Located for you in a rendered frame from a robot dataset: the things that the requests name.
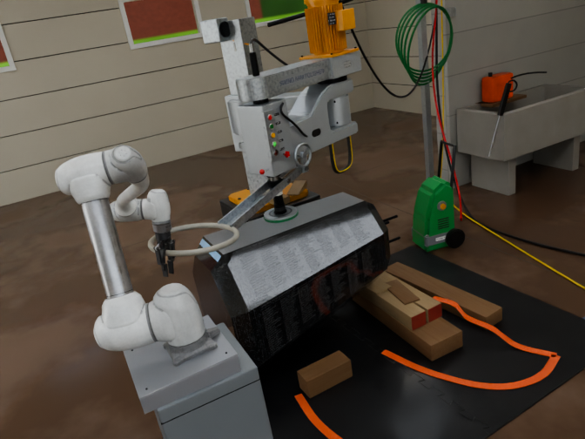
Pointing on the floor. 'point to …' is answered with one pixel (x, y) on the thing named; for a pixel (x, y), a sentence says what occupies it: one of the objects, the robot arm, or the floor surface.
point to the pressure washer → (436, 212)
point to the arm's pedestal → (220, 406)
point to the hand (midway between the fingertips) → (167, 268)
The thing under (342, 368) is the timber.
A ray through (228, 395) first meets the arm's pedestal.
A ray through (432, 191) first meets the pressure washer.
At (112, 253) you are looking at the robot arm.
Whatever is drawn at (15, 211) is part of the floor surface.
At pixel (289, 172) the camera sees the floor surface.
